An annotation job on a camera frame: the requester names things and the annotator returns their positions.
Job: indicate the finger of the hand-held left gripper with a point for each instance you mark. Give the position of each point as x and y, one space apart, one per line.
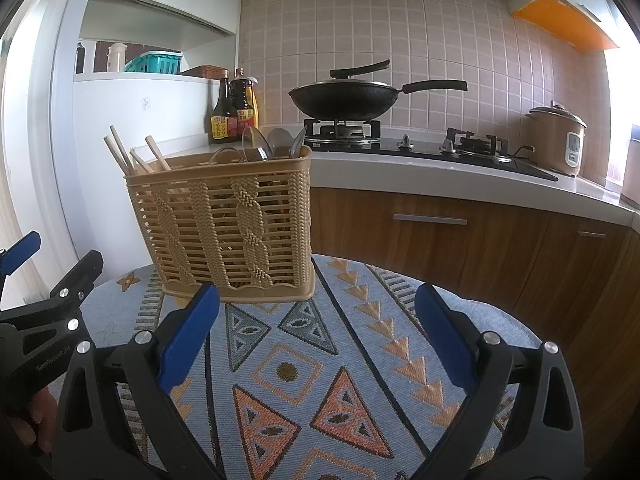
82 275
20 252

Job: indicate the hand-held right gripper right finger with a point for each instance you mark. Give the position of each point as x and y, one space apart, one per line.
442 340

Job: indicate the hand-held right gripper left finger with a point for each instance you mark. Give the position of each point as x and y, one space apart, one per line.
187 335

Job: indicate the beige woven utensil basket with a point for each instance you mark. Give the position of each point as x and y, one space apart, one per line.
220 230

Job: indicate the metal spoon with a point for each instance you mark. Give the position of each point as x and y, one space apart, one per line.
299 141
280 141
257 142

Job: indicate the person's left hand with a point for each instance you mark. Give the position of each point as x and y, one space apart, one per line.
40 420

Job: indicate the wooden chopstick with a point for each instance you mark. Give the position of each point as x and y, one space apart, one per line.
141 161
117 155
122 147
157 152

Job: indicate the patterned blue tablecloth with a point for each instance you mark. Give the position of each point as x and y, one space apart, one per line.
320 375

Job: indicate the black glass gas stove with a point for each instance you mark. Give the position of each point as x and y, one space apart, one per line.
425 155

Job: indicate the metal stove knob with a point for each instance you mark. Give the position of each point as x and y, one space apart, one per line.
448 148
405 144

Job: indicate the slim dark soy sauce bottle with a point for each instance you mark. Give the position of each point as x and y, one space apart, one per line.
222 120

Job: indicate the white bottle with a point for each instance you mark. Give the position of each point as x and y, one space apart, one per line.
115 57

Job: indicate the teal plastic basket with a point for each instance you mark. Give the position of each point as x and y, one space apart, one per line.
152 62

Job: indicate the beige rice cooker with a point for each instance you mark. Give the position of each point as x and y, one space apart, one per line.
555 140

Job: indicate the wide dark sauce bottle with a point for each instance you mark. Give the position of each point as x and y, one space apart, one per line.
244 105

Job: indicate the brown box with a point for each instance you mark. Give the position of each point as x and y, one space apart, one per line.
207 72

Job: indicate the yellow bottle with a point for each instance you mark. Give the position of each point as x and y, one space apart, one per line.
255 105

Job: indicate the black wok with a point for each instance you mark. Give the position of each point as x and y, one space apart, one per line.
345 102

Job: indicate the black wok lid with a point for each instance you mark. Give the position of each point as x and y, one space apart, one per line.
350 77

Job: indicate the orange wall cabinet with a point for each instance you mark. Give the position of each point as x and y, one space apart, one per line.
565 15

